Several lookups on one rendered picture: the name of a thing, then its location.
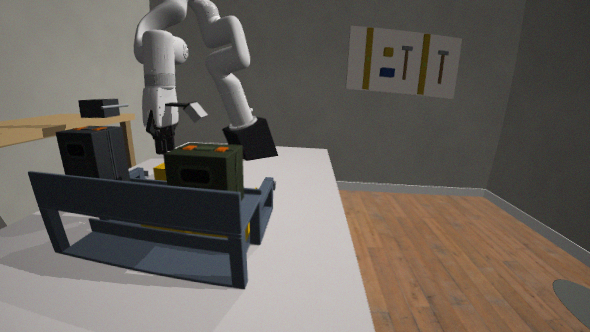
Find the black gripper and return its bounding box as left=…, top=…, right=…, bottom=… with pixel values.
left=142, top=86, right=178, bottom=154

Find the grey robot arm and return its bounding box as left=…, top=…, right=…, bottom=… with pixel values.
left=134, top=0, right=257, bottom=130

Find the dark green case with handle slot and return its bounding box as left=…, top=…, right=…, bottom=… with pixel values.
left=163, top=143, right=244, bottom=201

